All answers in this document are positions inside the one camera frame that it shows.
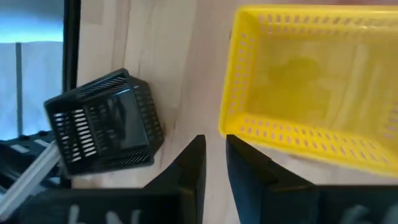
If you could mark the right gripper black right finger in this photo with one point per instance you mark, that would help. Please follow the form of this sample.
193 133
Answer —
255 193

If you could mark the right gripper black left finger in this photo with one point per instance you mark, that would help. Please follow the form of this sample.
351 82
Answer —
189 177

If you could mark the yellow plastic perforated basket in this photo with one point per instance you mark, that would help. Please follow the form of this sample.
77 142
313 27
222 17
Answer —
298 93

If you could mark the black plastic slotted basket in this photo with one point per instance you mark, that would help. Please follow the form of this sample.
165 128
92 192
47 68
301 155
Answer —
124 109

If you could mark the aluminium frame bracket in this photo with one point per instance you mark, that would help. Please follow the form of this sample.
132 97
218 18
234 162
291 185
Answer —
28 183

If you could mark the black frame rail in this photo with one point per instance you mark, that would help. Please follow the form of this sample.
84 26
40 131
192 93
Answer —
18 161

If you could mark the black frame crossbar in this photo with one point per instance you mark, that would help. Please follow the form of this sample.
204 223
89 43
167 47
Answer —
72 43

